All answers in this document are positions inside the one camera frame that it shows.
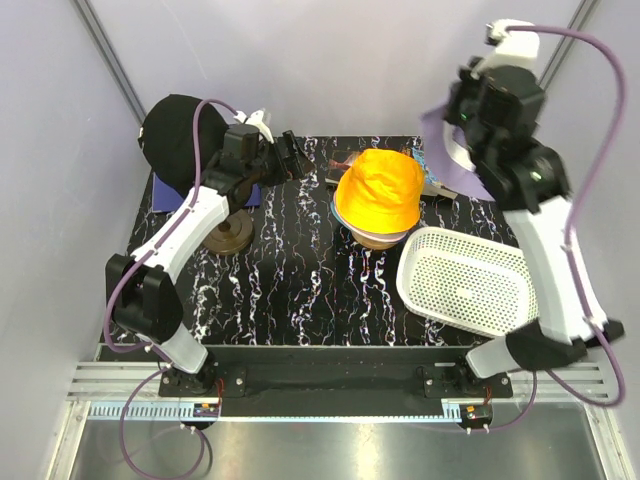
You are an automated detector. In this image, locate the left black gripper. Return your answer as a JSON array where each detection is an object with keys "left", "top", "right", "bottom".
[{"left": 245, "top": 131, "right": 314, "bottom": 188}]

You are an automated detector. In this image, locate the lavender grey cap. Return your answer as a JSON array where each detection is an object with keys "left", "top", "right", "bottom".
[{"left": 420, "top": 104, "right": 493, "bottom": 202}]

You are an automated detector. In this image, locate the grey bucket hat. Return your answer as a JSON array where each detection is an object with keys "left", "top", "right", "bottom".
[{"left": 330, "top": 192, "right": 350, "bottom": 228}]

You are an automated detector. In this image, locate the orange hat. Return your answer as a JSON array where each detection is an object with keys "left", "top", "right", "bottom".
[{"left": 335, "top": 149, "right": 424, "bottom": 233}]

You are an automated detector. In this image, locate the black baseball cap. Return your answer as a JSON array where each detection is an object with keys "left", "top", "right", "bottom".
[{"left": 138, "top": 94, "right": 229, "bottom": 198}]

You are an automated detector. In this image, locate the pink bucket hat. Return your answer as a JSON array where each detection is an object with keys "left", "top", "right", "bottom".
[{"left": 337, "top": 216, "right": 407, "bottom": 242}]

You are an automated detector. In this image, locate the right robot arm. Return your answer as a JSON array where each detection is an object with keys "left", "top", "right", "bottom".
[{"left": 443, "top": 57, "right": 625, "bottom": 397}]

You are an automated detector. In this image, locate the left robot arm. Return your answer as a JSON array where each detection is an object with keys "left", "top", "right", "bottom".
[{"left": 105, "top": 125, "right": 314, "bottom": 396}]

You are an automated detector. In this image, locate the dark cover book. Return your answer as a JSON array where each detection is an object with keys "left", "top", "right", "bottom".
[{"left": 325, "top": 150, "right": 361, "bottom": 185}]

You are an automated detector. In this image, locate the colourful treehouse book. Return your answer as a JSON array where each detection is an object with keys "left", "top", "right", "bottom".
[{"left": 401, "top": 147, "right": 458, "bottom": 200}]

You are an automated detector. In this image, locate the white foam mannequin head stand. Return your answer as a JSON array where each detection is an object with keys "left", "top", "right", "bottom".
[{"left": 202, "top": 210, "right": 255, "bottom": 256}]

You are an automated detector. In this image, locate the light wooden hat stand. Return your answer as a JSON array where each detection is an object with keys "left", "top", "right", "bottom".
[{"left": 352, "top": 232, "right": 405, "bottom": 251}]

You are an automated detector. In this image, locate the purple flat book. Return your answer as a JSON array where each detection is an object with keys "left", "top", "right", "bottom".
[{"left": 151, "top": 174, "right": 262, "bottom": 214}]

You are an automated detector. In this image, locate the white perforated basket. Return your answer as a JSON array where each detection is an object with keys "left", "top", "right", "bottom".
[{"left": 396, "top": 227, "right": 539, "bottom": 338}]

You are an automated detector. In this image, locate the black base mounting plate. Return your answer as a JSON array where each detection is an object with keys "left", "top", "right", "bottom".
[{"left": 159, "top": 345, "right": 513, "bottom": 399}]

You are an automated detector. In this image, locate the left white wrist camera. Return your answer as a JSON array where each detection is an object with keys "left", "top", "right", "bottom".
[{"left": 233, "top": 108, "right": 274, "bottom": 144}]

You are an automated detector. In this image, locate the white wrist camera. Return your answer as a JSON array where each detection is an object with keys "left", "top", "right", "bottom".
[
  {"left": 473, "top": 19, "right": 540, "bottom": 76},
  {"left": 233, "top": 108, "right": 274, "bottom": 144}
]

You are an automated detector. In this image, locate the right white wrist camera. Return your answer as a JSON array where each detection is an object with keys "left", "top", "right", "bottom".
[{"left": 473, "top": 19, "right": 540, "bottom": 76}]

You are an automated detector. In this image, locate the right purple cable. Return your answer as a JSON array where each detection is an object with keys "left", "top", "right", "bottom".
[{"left": 504, "top": 24, "right": 629, "bottom": 431}]

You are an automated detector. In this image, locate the purple cable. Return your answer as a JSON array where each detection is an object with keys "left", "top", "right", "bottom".
[
  {"left": 102, "top": 98, "right": 246, "bottom": 476},
  {"left": 504, "top": 24, "right": 629, "bottom": 431}
]

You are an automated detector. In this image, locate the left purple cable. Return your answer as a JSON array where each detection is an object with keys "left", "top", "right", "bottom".
[{"left": 102, "top": 98, "right": 246, "bottom": 476}]

